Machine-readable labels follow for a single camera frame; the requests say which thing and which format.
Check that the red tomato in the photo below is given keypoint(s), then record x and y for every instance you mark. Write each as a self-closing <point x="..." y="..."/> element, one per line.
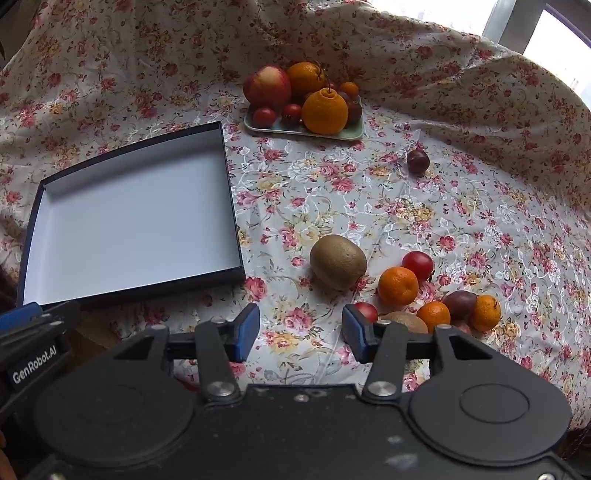
<point x="418" y="265"/>
<point x="368" y="311"/>
<point x="264" y="117"/>
<point x="292" y="113"/>

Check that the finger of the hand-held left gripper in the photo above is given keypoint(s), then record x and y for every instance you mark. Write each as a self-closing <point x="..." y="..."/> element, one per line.
<point x="21" y="314"/>

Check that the large knobbed orange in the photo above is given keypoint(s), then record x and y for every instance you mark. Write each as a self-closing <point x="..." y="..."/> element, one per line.
<point x="324" y="113"/>

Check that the floral cloth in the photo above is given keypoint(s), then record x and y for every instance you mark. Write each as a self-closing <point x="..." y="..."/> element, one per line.
<point x="323" y="194"/>

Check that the pale green tray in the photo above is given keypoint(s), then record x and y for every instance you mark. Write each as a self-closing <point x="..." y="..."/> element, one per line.
<point x="291" y="130"/>

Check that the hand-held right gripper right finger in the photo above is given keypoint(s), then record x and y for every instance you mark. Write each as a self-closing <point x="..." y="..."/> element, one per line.
<point x="355" y="332"/>

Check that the small tangerine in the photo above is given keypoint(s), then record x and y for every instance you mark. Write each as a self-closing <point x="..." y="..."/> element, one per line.
<point x="433" y="316"/>
<point x="487" y="314"/>
<point x="349" y="89"/>
<point x="398" y="287"/>

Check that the dark red plum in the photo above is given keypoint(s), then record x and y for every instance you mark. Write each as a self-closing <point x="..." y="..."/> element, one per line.
<point x="459" y="304"/>
<point x="418" y="161"/>
<point x="355" y="110"/>

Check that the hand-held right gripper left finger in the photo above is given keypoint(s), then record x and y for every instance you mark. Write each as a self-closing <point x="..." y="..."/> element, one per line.
<point x="245" y="332"/>

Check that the dark blue box white inside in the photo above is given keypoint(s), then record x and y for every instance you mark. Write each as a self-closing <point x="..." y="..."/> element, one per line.
<point x="134" y="212"/>

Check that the round orange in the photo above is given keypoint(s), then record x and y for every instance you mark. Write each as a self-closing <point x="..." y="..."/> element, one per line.
<point x="304" y="76"/>

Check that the red apple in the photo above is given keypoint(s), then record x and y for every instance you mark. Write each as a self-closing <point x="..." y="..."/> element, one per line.
<point x="267" y="87"/>

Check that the window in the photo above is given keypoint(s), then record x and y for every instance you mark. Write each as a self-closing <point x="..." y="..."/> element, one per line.
<point x="554" y="46"/>

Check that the brown kiwi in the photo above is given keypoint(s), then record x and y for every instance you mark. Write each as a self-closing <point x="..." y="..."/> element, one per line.
<point x="338" y="262"/>
<point x="406" y="322"/>

